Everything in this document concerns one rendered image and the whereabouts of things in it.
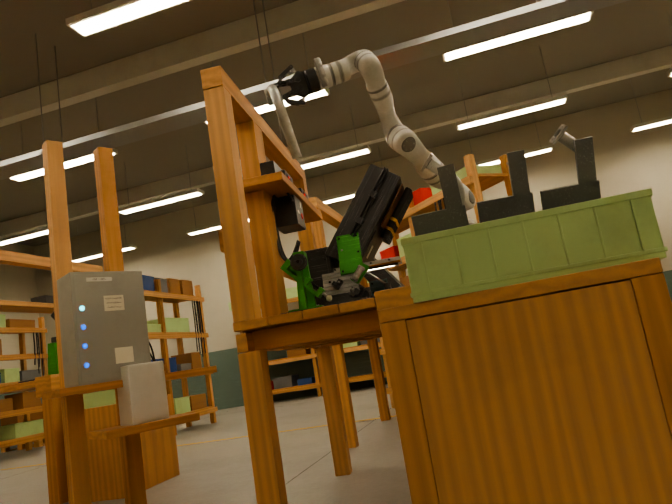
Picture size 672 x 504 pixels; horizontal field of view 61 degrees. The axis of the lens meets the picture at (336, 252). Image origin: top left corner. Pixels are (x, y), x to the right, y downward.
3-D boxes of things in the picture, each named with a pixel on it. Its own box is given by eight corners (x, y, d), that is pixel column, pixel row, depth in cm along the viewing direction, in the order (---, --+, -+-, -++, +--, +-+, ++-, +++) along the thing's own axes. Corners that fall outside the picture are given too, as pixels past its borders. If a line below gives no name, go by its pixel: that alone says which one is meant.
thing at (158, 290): (219, 421, 905) (202, 280, 945) (122, 453, 671) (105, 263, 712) (188, 426, 918) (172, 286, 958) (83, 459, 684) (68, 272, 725)
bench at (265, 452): (451, 457, 340) (423, 310, 356) (459, 545, 195) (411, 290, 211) (337, 473, 351) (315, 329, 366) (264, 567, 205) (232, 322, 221)
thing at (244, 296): (329, 327, 365) (306, 182, 382) (255, 318, 220) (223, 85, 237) (315, 329, 366) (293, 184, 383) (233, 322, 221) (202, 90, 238)
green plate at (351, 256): (366, 276, 284) (361, 239, 293) (363, 270, 277) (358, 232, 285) (343, 281, 286) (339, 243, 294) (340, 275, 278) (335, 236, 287)
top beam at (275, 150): (306, 182, 383) (304, 169, 384) (222, 84, 237) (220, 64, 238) (293, 184, 384) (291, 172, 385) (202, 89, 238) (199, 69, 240)
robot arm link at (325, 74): (312, 57, 175) (332, 51, 176) (311, 69, 187) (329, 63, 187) (322, 86, 176) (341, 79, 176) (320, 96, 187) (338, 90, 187)
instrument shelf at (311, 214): (323, 220, 345) (321, 213, 346) (282, 179, 258) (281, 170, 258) (283, 228, 349) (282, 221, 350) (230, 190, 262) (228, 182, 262)
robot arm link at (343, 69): (325, 58, 185) (332, 67, 178) (369, 44, 187) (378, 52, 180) (329, 78, 190) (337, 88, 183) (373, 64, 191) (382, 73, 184)
